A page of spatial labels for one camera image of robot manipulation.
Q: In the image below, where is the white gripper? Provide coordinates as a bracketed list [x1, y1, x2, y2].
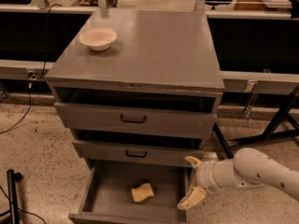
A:
[177, 156, 221, 210]

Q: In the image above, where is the yellow sponge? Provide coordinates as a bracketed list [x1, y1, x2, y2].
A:
[131, 183, 154, 203]

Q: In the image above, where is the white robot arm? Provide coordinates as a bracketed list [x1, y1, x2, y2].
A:
[178, 147, 299, 210]

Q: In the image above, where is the grey top drawer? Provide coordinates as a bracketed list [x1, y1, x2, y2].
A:
[54, 102, 216, 139]

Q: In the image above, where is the grey drawer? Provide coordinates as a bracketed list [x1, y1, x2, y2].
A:
[54, 102, 216, 139]
[73, 140, 204, 167]
[69, 161, 188, 224]

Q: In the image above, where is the grey bottom drawer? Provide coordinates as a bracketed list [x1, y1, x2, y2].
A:
[69, 161, 188, 224]

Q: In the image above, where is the grey drawer cabinet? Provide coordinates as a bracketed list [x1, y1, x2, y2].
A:
[46, 8, 224, 151]

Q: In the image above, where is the grey middle drawer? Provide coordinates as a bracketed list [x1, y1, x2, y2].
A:
[73, 140, 204, 167]

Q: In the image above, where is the white paper bowl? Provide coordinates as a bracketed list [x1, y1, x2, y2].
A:
[79, 27, 118, 51]

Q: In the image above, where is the black stand lower left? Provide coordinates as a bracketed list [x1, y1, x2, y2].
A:
[0, 169, 48, 224]

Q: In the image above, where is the black middle drawer handle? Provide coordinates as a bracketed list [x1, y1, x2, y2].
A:
[125, 150, 148, 159]

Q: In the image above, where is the black drawer handle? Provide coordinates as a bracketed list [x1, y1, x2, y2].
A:
[125, 150, 148, 159]
[120, 114, 147, 124]

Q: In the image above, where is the black metal stand frame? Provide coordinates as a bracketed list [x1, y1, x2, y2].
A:
[213, 85, 299, 159]

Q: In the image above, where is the black top drawer handle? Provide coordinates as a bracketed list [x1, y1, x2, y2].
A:
[120, 114, 147, 124]

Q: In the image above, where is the grey barrier rail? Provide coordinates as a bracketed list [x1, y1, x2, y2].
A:
[0, 60, 53, 80]

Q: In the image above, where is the black floor cable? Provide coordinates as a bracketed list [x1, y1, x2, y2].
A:
[0, 3, 64, 135]

